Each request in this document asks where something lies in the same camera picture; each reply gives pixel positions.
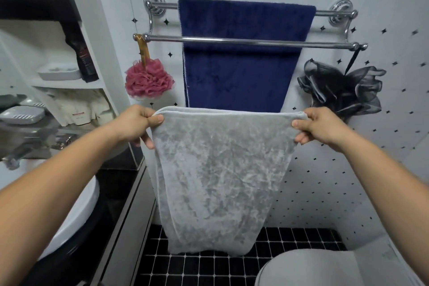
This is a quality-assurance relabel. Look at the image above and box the chrome double towel rail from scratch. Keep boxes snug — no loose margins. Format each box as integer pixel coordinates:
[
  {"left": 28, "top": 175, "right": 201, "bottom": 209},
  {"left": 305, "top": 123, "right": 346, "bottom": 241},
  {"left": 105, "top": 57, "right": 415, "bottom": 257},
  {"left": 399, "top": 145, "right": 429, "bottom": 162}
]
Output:
[{"left": 133, "top": 0, "right": 369, "bottom": 52}]

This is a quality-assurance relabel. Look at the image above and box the person's left forearm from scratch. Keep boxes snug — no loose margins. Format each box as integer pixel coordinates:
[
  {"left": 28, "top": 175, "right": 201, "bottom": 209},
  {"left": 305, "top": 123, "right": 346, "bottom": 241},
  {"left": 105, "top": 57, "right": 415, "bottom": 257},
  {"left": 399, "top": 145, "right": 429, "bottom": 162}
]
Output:
[{"left": 0, "top": 121, "right": 125, "bottom": 286}]

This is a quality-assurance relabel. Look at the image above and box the white shelf cabinet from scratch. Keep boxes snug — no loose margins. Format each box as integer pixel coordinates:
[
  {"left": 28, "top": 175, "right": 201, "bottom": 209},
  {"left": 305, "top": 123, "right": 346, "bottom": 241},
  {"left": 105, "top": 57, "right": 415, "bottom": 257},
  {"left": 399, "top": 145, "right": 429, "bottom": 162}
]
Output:
[{"left": 0, "top": 0, "right": 135, "bottom": 129}]

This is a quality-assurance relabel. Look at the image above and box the gray towel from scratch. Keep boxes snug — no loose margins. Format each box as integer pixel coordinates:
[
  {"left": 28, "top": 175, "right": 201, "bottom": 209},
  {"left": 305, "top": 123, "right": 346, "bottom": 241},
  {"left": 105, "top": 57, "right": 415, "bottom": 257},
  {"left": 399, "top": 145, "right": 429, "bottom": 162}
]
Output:
[{"left": 149, "top": 105, "right": 308, "bottom": 257}]

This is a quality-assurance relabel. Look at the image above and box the white covered soap dish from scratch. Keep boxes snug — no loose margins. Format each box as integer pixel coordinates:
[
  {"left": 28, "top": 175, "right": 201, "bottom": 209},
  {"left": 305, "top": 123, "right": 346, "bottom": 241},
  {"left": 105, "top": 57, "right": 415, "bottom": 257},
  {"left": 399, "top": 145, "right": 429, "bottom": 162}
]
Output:
[{"left": 36, "top": 62, "right": 83, "bottom": 81}]

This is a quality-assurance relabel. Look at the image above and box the black gray bath loofah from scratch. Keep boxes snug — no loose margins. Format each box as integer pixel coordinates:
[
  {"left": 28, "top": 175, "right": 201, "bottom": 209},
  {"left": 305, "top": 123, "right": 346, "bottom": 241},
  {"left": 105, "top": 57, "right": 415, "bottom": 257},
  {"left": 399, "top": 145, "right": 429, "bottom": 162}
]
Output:
[{"left": 297, "top": 49, "right": 387, "bottom": 122}]

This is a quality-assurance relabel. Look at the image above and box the black white vanity cabinet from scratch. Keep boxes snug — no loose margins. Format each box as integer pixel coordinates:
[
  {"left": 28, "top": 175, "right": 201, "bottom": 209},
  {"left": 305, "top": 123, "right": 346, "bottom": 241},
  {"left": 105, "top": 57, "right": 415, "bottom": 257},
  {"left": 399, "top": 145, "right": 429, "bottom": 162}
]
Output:
[{"left": 20, "top": 158, "right": 158, "bottom": 286}]

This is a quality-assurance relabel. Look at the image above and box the person's right hand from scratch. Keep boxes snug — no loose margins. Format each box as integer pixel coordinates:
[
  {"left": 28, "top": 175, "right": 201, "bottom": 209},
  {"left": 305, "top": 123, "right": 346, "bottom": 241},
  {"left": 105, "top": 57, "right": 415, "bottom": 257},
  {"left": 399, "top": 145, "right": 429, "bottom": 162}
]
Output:
[{"left": 291, "top": 106, "right": 353, "bottom": 153}]

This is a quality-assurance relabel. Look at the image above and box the gray round soap dish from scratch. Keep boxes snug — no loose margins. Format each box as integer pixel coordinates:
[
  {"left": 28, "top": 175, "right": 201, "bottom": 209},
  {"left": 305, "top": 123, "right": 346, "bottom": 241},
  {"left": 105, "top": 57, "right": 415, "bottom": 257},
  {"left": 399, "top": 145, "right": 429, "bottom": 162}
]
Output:
[{"left": 0, "top": 94, "right": 27, "bottom": 109}]

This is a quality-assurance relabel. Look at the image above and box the pink bath loofah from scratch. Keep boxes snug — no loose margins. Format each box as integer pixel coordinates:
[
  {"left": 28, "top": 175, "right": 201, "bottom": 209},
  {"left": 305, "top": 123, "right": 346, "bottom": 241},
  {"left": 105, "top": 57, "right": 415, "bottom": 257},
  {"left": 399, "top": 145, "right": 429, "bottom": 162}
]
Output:
[{"left": 124, "top": 34, "right": 176, "bottom": 100}]

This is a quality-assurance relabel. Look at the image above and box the chrome faucet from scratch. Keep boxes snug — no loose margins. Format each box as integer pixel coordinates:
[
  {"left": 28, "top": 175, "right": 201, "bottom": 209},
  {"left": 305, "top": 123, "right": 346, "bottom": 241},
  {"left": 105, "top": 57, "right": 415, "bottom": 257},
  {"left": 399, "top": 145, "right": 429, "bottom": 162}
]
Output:
[{"left": 1, "top": 133, "right": 78, "bottom": 171}]

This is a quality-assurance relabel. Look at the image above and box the white toilet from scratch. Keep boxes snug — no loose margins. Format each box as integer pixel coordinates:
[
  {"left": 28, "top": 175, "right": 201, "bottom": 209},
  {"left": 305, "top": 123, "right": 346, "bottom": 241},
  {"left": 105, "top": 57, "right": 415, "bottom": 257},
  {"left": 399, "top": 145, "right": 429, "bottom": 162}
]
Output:
[{"left": 254, "top": 232, "right": 420, "bottom": 286}]

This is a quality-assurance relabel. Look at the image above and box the person's left hand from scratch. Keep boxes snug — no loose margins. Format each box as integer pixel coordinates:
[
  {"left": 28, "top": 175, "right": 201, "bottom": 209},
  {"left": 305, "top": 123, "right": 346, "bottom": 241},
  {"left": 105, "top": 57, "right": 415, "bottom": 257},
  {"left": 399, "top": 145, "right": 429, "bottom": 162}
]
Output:
[{"left": 112, "top": 105, "right": 165, "bottom": 150}]

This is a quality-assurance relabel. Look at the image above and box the white sink basin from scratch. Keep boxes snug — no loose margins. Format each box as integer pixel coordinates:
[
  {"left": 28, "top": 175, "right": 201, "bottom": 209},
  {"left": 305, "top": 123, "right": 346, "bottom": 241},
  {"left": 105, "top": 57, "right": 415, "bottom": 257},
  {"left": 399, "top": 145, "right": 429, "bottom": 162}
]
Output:
[{"left": 0, "top": 158, "right": 101, "bottom": 261}]

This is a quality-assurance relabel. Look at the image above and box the dark blue towel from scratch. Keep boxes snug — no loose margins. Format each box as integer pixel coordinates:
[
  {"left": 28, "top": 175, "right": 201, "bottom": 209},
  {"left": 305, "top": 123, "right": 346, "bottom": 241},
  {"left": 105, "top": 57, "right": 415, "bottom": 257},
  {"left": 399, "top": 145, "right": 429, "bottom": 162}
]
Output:
[{"left": 177, "top": 0, "right": 317, "bottom": 114}]

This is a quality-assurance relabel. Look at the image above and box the black tube on shelf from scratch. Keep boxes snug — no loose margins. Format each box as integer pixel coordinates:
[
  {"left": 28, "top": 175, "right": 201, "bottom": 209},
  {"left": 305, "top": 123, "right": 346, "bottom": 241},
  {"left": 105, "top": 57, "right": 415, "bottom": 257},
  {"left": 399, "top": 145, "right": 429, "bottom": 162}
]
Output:
[{"left": 59, "top": 22, "right": 100, "bottom": 83}]

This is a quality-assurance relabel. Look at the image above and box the white slotted soap dish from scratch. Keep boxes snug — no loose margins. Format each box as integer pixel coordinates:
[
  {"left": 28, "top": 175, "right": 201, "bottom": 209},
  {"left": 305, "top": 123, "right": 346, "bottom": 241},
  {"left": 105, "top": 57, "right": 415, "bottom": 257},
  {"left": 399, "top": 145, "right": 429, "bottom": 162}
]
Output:
[{"left": 0, "top": 105, "right": 46, "bottom": 125}]

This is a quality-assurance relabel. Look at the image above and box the beige refill pouch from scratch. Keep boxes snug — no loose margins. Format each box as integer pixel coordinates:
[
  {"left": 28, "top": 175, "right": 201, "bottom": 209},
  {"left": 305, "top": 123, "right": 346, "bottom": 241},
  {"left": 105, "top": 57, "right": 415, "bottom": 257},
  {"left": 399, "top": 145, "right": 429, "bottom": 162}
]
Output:
[
  {"left": 90, "top": 89, "right": 114, "bottom": 122},
  {"left": 50, "top": 89, "right": 98, "bottom": 127}
]

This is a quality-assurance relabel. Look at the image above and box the person's right forearm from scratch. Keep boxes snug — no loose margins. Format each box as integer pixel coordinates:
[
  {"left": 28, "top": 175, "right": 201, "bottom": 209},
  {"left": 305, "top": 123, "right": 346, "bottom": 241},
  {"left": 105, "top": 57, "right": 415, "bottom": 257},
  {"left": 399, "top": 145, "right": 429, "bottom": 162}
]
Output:
[{"left": 335, "top": 135, "right": 429, "bottom": 286}]

